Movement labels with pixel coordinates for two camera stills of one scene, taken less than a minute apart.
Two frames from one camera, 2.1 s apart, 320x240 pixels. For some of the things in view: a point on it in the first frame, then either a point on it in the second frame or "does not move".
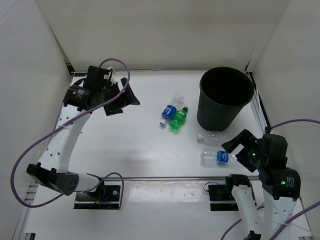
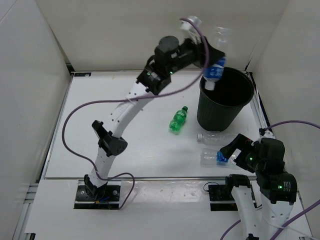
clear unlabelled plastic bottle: x=215 y=138 does not move
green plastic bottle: x=178 y=118 does not move
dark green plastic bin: x=223 y=92 does not move
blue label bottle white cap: x=177 y=102 -> x=223 y=41
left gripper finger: x=129 y=97 -> x=214 y=55
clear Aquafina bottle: x=211 y=157 does not move
